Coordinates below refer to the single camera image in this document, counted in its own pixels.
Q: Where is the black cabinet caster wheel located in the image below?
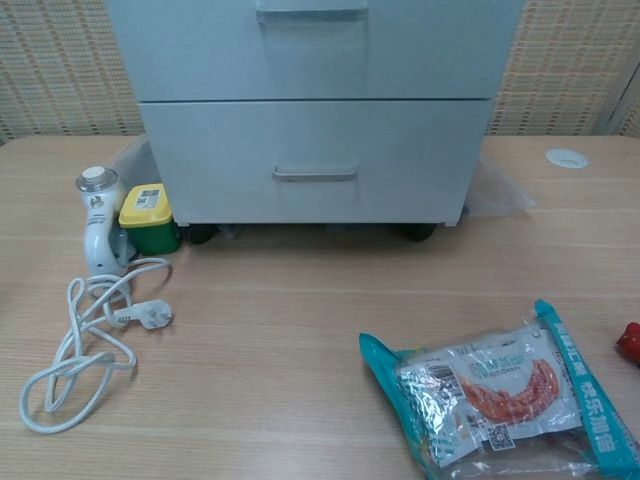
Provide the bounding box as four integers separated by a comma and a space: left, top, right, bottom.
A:
185, 225, 219, 246
399, 223, 437, 243

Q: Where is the white drawer cabinet body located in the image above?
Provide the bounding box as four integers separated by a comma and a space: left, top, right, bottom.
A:
102, 0, 526, 229

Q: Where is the green box with yellow lid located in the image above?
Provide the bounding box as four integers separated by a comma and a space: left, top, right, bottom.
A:
117, 182, 182, 255

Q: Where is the clear plastic sheet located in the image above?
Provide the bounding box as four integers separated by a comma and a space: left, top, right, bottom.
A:
462, 153, 539, 219

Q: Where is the white handheld massager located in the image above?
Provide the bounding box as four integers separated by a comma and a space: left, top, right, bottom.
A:
74, 166, 137, 277

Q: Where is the teal sausage snack package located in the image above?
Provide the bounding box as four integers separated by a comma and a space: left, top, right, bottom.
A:
358, 298, 640, 480

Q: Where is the woven bamboo screen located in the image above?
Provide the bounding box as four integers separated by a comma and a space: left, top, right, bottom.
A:
0, 0, 640, 145

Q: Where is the red object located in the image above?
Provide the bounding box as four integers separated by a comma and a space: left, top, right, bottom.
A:
615, 321, 640, 362

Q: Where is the grey metal cabinet drawer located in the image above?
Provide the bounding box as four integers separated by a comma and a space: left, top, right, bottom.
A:
138, 97, 494, 225
103, 0, 525, 103

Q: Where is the white table cable grommet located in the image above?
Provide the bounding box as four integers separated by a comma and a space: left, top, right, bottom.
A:
544, 147, 590, 170

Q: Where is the white power cord with plug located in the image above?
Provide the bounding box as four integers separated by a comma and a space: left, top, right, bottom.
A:
18, 257, 176, 434

